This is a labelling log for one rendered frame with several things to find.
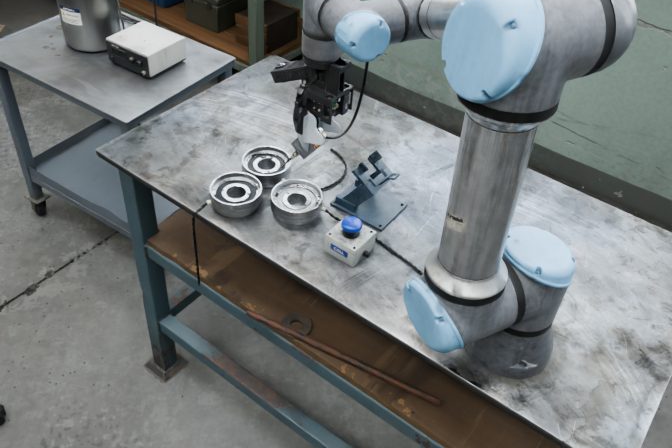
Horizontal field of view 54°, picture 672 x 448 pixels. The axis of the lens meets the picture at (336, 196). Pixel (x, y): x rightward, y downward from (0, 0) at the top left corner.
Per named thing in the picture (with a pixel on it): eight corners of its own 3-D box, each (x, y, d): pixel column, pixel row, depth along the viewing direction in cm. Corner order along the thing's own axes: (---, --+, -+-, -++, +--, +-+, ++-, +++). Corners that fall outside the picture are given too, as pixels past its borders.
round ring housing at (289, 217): (263, 221, 133) (263, 205, 130) (279, 189, 141) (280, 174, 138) (314, 232, 131) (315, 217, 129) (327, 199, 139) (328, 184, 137)
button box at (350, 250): (323, 251, 128) (324, 233, 124) (345, 232, 132) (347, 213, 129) (357, 271, 124) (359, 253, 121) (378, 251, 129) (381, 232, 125)
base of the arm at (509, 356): (563, 336, 116) (581, 298, 109) (527, 394, 106) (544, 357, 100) (486, 293, 122) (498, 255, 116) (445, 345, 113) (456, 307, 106)
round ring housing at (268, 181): (232, 173, 144) (231, 158, 141) (269, 154, 150) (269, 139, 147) (263, 197, 138) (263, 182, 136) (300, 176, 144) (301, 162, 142)
